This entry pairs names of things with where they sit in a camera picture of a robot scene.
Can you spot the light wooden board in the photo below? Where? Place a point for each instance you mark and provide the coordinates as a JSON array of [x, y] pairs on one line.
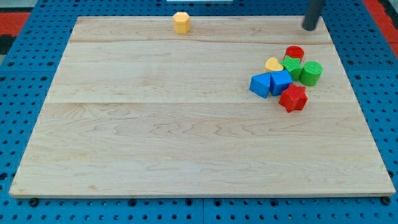
[[136, 110]]

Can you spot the blue triangular block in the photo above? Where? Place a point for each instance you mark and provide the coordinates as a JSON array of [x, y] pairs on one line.
[[260, 84]]

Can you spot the blue cube block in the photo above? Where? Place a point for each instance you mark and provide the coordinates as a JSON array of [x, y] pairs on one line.
[[280, 81]]

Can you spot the yellow heart block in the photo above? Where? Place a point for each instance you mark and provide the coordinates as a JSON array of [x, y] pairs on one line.
[[272, 65]]

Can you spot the yellow hexagon block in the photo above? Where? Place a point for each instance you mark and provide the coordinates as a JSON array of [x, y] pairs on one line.
[[181, 22]]

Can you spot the red star block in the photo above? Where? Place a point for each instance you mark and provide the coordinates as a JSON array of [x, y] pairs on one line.
[[293, 98]]

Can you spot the green star block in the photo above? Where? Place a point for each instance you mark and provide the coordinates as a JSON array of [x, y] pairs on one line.
[[293, 66]]

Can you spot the red cylinder block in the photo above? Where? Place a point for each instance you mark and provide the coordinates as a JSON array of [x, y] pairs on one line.
[[294, 52]]

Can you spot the green cylinder block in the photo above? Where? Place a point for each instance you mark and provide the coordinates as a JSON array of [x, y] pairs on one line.
[[311, 73]]

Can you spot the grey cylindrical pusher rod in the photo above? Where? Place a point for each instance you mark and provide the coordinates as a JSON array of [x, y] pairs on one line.
[[312, 14]]

